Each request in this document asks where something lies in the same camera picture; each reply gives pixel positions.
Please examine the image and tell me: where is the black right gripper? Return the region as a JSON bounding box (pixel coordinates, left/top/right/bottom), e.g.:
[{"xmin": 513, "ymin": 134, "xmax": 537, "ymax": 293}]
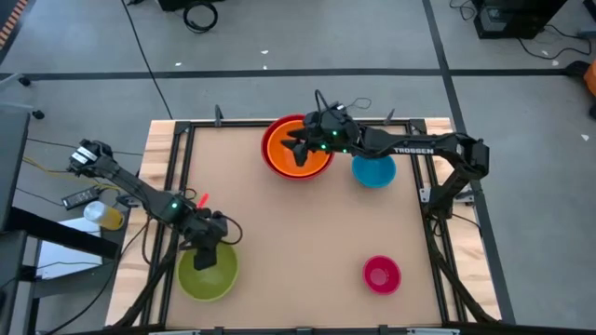
[{"xmin": 281, "ymin": 107, "xmax": 363, "ymax": 168}]

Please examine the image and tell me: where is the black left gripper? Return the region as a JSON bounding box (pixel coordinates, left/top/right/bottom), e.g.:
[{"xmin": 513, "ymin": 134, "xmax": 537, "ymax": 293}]
[{"xmin": 179, "ymin": 208, "xmax": 230, "ymax": 272}]

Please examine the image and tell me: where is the orange bowl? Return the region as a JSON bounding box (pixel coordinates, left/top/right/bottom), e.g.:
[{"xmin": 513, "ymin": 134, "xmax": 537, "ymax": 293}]
[{"xmin": 265, "ymin": 119, "xmax": 332, "ymax": 178}]

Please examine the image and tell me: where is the lime green bowl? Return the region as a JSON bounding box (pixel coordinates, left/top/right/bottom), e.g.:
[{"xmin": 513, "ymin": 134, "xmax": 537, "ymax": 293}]
[{"xmin": 176, "ymin": 241, "xmax": 240, "ymax": 302}]

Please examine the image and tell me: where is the blue bowl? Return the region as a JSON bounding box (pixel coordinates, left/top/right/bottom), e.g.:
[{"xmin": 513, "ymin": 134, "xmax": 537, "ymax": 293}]
[{"xmin": 350, "ymin": 154, "xmax": 398, "ymax": 190}]

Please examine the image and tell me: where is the small pink bowl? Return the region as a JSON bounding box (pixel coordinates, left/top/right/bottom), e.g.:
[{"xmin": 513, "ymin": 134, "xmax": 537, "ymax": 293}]
[{"xmin": 361, "ymin": 254, "xmax": 402, "ymax": 296}]

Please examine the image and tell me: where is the large red bowl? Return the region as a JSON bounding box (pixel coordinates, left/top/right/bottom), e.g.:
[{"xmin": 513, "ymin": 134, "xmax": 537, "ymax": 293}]
[{"xmin": 260, "ymin": 114, "xmax": 336, "ymax": 181}]

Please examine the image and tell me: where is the bottle with yellow liquid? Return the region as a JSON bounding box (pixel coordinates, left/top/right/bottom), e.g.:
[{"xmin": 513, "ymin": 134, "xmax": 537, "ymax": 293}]
[{"xmin": 82, "ymin": 200, "xmax": 126, "ymax": 232}]

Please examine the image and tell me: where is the white board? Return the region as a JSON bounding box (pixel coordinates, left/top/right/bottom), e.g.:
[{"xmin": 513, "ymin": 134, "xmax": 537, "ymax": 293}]
[{"xmin": 35, "ymin": 216, "xmax": 104, "ymax": 281}]

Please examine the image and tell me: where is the black equipment box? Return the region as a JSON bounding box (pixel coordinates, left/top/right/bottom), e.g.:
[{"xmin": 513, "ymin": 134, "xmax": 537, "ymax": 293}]
[{"xmin": 470, "ymin": 0, "xmax": 569, "ymax": 40}]

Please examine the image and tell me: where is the orange round object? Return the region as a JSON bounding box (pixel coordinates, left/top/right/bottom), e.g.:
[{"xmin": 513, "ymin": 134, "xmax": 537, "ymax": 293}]
[{"xmin": 584, "ymin": 59, "xmax": 596, "ymax": 98}]

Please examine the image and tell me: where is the black cable conduit bundle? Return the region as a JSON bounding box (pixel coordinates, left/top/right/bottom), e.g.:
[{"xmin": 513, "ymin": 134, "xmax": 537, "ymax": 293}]
[
  {"xmin": 114, "ymin": 227, "xmax": 182, "ymax": 328},
  {"xmin": 427, "ymin": 218, "xmax": 495, "ymax": 325}
]

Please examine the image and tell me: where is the black aluminium table frame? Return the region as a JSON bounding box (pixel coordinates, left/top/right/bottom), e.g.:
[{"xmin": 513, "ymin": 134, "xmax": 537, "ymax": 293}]
[{"xmin": 114, "ymin": 118, "xmax": 502, "ymax": 335}]

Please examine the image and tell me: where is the thin black cable loop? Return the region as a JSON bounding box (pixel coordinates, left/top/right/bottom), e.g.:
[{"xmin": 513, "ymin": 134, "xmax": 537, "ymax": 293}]
[{"xmin": 345, "ymin": 96, "xmax": 373, "ymax": 112}]

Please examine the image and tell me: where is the coiled black cable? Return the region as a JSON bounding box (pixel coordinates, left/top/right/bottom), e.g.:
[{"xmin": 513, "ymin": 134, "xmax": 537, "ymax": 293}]
[{"xmin": 182, "ymin": 0, "xmax": 220, "ymax": 34}]

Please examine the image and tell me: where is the long black floor cable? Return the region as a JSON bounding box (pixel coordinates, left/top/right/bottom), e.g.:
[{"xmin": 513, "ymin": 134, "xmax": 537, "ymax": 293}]
[{"xmin": 119, "ymin": 0, "xmax": 174, "ymax": 120}]

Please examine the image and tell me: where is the yellow cable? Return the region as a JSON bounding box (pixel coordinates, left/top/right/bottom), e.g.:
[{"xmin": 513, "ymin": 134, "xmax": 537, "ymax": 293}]
[{"xmin": 21, "ymin": 155, "xmax": 123, "ymax": 193}]

